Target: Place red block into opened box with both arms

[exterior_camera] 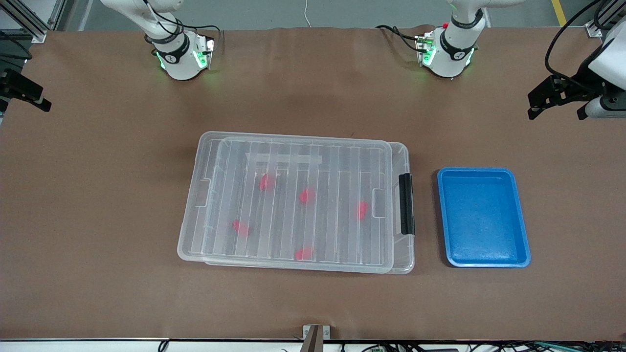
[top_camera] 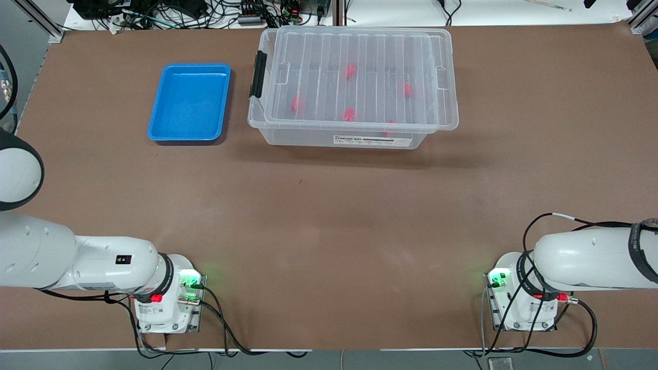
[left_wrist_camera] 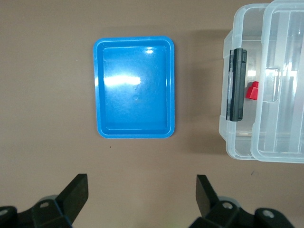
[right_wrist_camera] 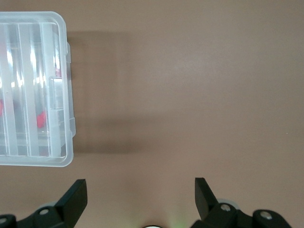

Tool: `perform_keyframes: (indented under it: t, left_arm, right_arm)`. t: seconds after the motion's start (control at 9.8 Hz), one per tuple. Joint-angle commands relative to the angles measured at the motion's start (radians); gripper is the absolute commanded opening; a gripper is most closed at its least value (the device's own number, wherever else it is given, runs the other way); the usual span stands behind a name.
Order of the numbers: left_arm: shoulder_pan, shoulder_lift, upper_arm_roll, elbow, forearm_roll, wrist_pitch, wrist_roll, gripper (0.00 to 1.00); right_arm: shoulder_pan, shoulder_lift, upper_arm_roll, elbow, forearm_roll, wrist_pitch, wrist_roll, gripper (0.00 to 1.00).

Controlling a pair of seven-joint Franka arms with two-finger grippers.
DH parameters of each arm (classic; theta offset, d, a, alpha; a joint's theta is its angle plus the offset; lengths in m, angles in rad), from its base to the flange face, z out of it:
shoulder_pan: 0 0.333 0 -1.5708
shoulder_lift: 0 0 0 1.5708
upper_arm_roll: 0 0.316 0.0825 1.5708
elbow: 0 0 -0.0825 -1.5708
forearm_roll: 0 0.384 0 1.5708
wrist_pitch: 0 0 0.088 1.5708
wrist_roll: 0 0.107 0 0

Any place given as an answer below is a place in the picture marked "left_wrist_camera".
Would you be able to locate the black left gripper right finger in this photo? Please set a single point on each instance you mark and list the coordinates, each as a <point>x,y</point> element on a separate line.
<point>206,197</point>

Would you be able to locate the clear plastic storage box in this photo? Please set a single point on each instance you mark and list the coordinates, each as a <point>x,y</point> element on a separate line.
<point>234,142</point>

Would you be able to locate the clear plastic box lid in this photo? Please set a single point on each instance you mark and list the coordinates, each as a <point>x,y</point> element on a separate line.
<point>289,99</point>

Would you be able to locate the brown table cover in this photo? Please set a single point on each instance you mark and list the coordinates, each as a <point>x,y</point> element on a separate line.
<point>47,95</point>

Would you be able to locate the red toy block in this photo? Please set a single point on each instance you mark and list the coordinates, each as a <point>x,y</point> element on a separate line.
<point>252,92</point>

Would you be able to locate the blue plastic tray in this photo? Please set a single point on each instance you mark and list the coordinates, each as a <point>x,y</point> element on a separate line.
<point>133,107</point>

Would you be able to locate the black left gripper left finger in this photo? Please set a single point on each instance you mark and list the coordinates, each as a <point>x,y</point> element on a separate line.
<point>71,197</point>

